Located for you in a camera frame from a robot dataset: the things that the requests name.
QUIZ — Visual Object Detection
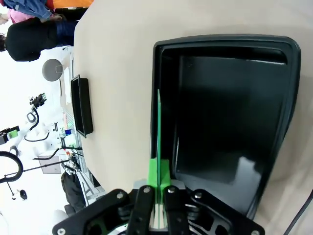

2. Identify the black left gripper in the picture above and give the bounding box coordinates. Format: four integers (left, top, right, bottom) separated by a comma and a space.
0, 125, 20, 145

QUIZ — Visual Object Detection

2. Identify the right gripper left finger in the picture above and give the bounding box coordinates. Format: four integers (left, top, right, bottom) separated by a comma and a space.
52, 158, 160, 235

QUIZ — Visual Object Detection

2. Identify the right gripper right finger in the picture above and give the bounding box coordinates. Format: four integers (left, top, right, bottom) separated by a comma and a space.
160, 159, 266, 235

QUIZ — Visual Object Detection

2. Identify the black ESD tray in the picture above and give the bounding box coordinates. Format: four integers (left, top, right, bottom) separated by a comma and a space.
70, 74, 94, 139
148, 34, 302, 221

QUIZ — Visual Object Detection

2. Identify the green circuit board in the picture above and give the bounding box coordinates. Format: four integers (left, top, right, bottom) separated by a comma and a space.
156, 88, 163, 231

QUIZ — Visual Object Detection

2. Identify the black boom stand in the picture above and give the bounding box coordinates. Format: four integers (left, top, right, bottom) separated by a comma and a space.
4, 146, 83, 194

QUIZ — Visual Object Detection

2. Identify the small black white device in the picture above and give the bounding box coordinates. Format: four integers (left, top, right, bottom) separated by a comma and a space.
11, 188, 28, 201

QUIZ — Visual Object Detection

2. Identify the black hanging jacket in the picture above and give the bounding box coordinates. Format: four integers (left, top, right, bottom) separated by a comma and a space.
61, 171, 84, 212

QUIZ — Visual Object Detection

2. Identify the white air purifier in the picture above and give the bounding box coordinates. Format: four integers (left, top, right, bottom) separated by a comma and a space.
42, 58, 65, 83

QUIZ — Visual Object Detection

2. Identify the person in black sweater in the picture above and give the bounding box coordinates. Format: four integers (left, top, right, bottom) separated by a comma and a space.
0, 17, 75, 62

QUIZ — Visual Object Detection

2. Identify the person in pink top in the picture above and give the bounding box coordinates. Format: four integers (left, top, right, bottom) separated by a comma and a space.
6, 8, 33, 24

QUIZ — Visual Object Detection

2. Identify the person in denim jacket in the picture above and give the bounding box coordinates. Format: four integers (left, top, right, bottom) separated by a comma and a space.
2, 0, 51, 18

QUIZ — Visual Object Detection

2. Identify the left arm black cable sleeve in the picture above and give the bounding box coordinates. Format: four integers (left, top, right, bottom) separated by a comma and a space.
0, 151, 24, 184

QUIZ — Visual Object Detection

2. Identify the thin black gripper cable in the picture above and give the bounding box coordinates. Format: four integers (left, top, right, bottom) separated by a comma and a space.
285, 195, 313, 235

